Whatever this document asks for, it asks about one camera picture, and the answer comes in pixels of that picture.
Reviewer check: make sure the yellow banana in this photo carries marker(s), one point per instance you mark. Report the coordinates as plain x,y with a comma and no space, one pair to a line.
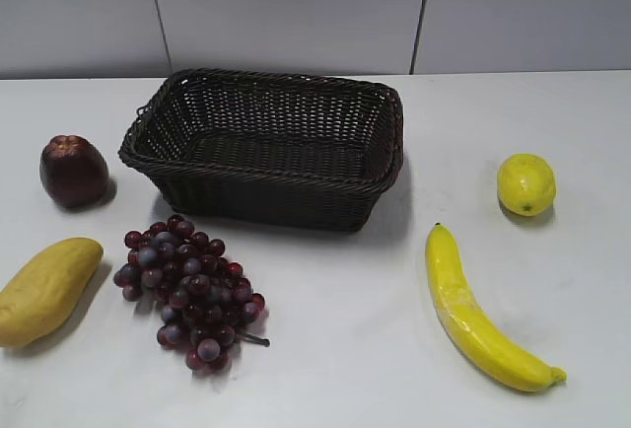
470,330

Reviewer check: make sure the dark woven rectangular basket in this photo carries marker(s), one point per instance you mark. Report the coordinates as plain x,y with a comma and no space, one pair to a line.
300,151

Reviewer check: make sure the purple grape bunch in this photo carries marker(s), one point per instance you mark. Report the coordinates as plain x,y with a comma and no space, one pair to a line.
206,303

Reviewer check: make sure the yellow lemon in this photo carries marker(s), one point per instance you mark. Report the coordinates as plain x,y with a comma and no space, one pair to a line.
526,184

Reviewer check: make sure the dark red apple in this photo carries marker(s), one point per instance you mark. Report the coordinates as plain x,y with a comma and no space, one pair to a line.
73,172

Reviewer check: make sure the yellow mango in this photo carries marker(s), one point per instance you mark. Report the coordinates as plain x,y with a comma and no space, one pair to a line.
41,297

